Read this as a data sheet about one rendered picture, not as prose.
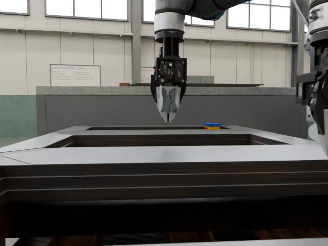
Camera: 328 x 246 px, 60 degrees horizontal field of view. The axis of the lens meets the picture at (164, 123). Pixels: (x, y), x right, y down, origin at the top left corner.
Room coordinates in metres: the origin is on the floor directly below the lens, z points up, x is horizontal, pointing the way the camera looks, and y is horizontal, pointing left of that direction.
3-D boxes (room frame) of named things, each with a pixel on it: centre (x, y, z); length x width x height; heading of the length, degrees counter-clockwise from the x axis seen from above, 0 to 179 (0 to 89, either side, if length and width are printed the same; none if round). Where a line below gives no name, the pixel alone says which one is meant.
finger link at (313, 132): (0.48, -0.27, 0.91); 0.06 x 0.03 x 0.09; 4
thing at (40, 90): (1.65, -0.04, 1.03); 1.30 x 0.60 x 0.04; 94
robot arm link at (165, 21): (0.70, -0.02, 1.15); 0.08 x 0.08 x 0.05
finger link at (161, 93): (0.70, 0.00, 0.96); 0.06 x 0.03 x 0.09; 6
